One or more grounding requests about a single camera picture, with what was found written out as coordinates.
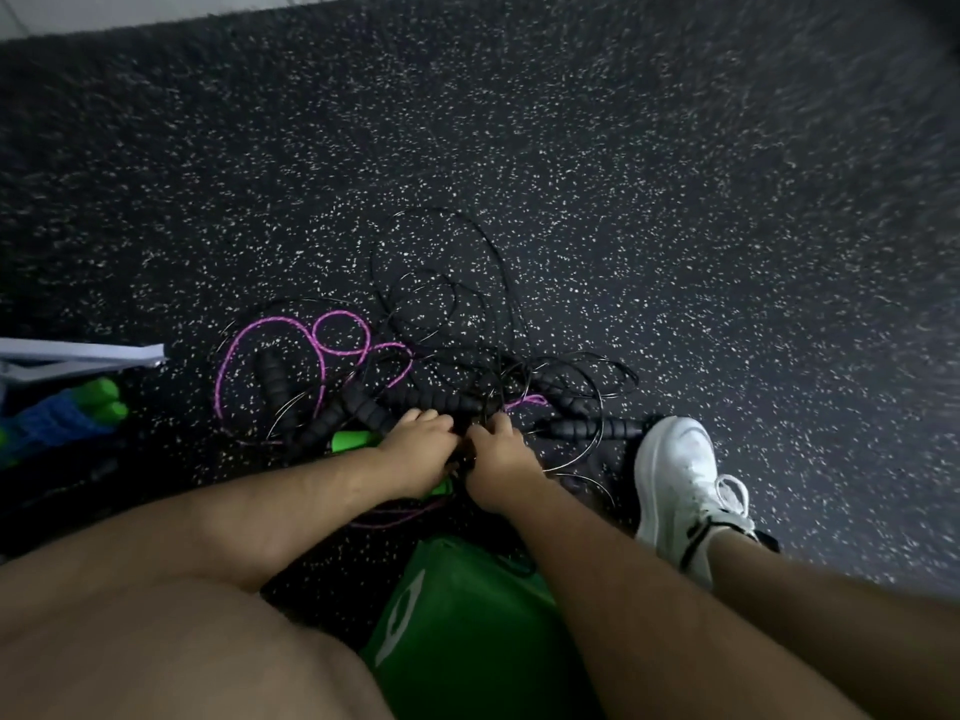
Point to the person's left leg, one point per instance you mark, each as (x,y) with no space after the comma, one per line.
(180,660)

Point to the person's left forearm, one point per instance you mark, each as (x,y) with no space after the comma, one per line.
(195,525)

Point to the person's left hand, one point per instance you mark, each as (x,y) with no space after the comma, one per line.
(416,450)

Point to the person's leg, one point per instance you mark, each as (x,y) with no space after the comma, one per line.
(180,660)
(855,622)

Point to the person's right hand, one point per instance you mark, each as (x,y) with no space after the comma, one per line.
(503,465)

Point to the white pegboard stand foot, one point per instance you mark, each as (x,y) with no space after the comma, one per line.
(75,357)

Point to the person's right forearm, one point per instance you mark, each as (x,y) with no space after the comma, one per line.
(675,622)

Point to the white right shoe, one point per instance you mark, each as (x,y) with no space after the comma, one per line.
(683,480)

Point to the person's right leg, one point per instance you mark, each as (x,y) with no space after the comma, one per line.
(855,622)

